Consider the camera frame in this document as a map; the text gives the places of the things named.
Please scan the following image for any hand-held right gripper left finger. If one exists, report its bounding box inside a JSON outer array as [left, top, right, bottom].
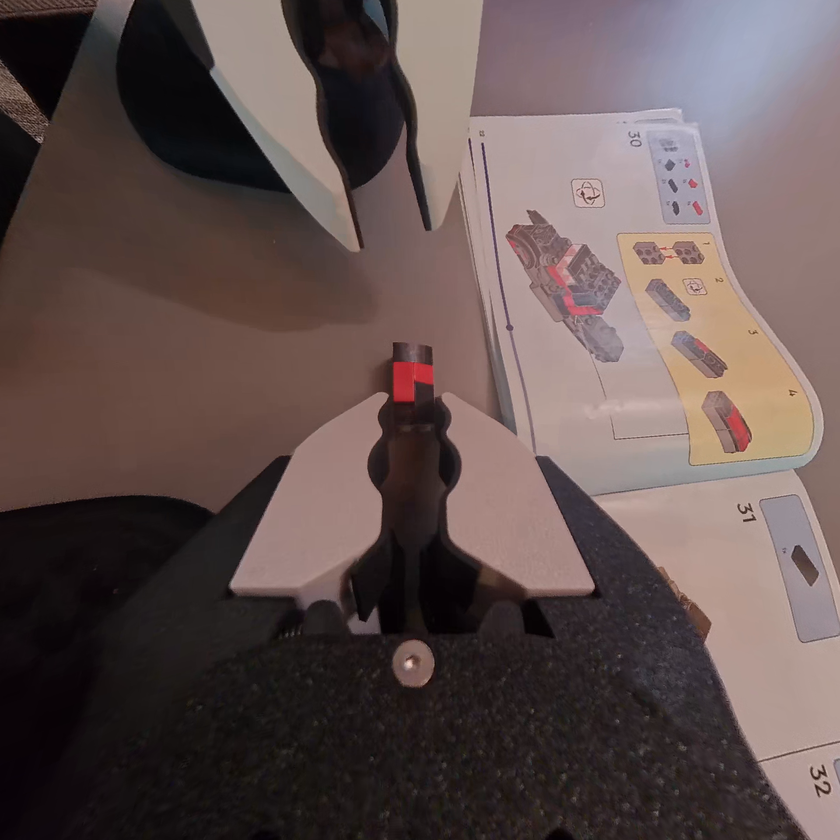
[[228, 392, 395, 622]]

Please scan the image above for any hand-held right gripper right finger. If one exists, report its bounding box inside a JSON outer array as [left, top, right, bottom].
[[430, 392, 597, 599]]

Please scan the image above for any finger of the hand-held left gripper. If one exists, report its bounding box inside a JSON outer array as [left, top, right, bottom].
[[386, 0, 485, 232], [190, 0, 366, 254]]

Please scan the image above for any small red black brick assembly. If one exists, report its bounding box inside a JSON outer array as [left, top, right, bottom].
[[383, 341, 438, 427]]

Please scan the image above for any grey desk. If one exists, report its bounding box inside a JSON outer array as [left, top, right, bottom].
[[0, 0, 840, 513]]

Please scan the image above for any open instruction booklet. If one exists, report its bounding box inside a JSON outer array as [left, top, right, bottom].
[[458, 108, 840, 840]]

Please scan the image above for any small tan toy brick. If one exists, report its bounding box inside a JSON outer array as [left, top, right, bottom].
[[661, 566, 714, 645]]

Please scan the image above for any black mesh office chair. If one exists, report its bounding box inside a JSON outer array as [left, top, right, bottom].
[[0, 495, 263, 840]]

